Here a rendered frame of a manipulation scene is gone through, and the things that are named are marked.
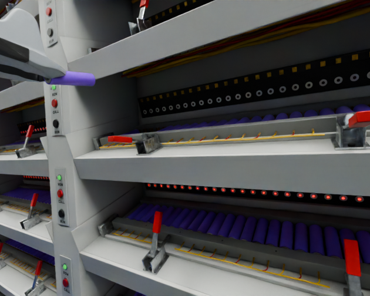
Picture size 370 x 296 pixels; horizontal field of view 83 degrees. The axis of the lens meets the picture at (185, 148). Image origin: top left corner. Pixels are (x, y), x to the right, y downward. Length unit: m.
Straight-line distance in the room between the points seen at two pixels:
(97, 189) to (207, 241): 0.27
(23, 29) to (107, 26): 0.34
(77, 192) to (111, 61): 0.27
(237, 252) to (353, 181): 0.20
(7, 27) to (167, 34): 0.18
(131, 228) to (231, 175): 0.28
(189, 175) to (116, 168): 0.15
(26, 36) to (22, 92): 0.40
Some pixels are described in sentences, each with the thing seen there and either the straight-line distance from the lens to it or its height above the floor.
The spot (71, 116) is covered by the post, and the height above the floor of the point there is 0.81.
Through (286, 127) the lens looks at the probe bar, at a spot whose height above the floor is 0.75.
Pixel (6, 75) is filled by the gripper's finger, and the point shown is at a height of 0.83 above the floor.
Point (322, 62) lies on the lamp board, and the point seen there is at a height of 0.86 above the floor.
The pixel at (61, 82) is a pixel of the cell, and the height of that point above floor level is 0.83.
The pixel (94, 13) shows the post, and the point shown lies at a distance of 0.61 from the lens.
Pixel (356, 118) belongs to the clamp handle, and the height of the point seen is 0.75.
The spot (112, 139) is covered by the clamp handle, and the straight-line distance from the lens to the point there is 0.30.
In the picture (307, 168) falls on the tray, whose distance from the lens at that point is 0.25.
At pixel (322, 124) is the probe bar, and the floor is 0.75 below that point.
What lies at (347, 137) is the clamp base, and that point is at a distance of 0.28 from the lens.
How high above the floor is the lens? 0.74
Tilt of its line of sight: 1 degrees down
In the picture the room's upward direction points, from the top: 3 degrees counter-clockwise
